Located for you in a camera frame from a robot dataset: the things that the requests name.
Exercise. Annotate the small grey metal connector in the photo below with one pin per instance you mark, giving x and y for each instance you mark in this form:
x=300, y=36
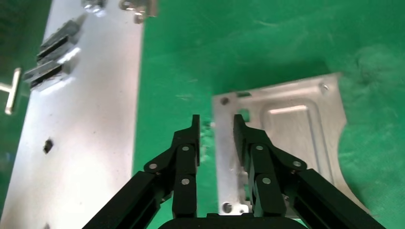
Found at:
x=47, y=72
x=57, y=44

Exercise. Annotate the silver binder clip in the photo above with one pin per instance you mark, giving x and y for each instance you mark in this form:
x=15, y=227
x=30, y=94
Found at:
x=139, y=9

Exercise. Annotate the sheet metal bracket part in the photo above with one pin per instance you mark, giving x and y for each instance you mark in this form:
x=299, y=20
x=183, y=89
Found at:
x=291, y=132

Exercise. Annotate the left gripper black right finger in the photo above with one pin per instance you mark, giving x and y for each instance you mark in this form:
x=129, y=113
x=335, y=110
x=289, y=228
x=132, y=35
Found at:
x=262, y=164

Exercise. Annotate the long aluminium base plate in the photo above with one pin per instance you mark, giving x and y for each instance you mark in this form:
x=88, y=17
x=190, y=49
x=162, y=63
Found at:
x=88, y=126

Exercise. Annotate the green table cloth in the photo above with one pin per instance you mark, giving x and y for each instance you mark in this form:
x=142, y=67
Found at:
x=253, y=47

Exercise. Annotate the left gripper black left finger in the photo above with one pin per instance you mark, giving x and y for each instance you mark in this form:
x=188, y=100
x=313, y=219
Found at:
x=185, y=164

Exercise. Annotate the tiny black chip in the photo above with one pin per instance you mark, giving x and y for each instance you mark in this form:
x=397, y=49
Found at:
x=48, y=146

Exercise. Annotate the T-shaped metal piece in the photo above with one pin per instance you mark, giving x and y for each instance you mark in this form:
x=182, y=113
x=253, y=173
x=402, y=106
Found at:
x=12, y=91

